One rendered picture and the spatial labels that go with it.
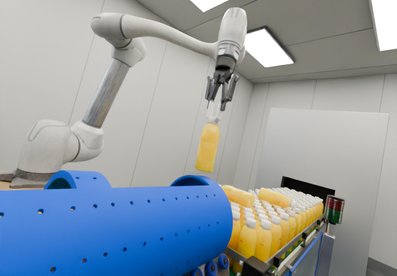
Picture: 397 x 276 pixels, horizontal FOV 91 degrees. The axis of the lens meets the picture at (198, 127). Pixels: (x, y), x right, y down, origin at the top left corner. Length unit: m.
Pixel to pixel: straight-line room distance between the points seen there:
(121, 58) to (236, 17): 0.60
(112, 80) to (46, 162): 0.48
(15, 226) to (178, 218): 0.29
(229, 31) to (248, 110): 5.09
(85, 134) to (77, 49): 2.35
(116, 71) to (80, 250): 0.90
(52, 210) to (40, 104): 2.90
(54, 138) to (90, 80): 2.39
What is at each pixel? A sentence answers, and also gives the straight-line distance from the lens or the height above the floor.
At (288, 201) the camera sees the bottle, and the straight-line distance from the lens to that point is 1.26.
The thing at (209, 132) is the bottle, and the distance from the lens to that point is 0.71.
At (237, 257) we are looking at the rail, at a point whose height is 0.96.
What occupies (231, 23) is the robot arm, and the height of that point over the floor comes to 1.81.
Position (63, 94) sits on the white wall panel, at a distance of 3.28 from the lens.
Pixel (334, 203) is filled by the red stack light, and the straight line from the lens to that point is 1.03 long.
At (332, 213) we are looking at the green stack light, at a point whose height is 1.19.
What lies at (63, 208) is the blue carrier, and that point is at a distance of 0.39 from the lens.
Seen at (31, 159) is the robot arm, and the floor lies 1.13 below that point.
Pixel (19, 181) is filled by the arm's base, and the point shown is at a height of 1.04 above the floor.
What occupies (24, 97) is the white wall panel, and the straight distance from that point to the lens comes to 3.25.
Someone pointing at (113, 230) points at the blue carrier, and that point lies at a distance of 0.42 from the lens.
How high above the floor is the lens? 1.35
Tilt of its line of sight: 5 degrees up
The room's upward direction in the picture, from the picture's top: 13 degrees clockwise
